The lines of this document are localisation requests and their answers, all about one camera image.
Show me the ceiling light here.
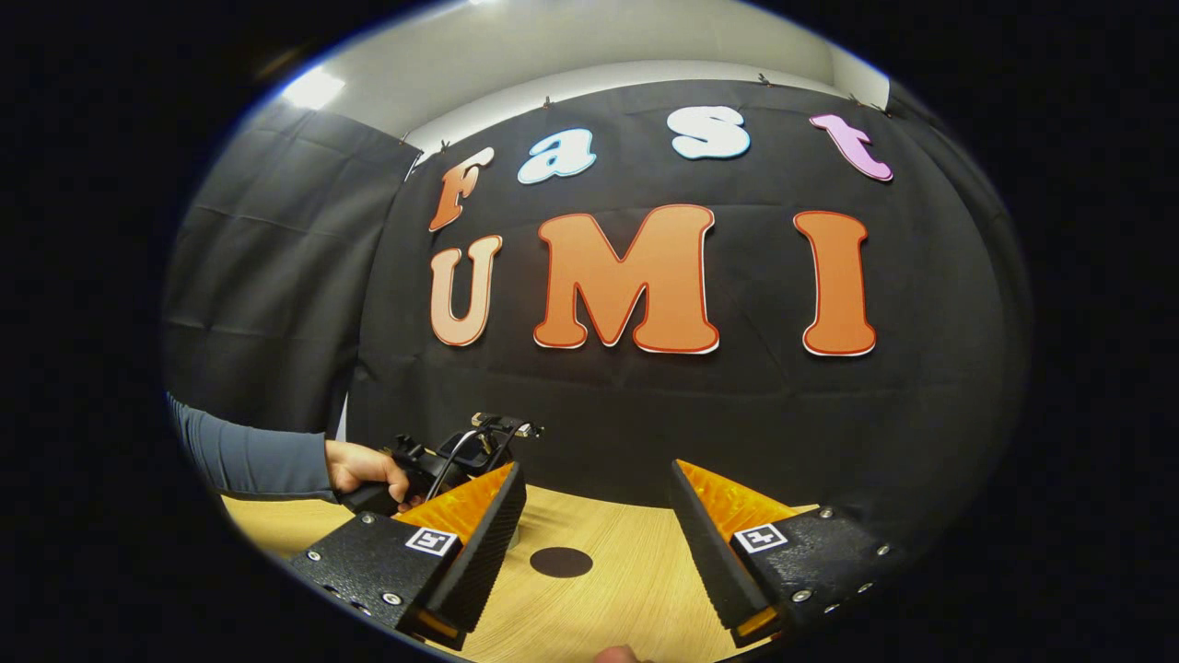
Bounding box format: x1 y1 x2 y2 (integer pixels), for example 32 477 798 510
281 66 346 111

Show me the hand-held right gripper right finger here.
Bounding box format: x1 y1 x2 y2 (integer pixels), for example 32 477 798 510
670 459 908 646

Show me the dark round coaster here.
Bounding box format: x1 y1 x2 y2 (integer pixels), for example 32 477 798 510
530 547 593 579

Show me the left hand-held gripper cable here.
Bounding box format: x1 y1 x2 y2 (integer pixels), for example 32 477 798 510
426 422 537 503

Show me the wooden desktop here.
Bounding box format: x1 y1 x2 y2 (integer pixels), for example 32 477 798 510
221 483 821 663

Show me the black backdrop cloth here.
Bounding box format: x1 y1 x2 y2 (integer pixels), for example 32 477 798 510
161 78 1033 553

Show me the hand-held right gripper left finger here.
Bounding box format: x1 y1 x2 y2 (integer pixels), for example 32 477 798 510
293 462 528 650

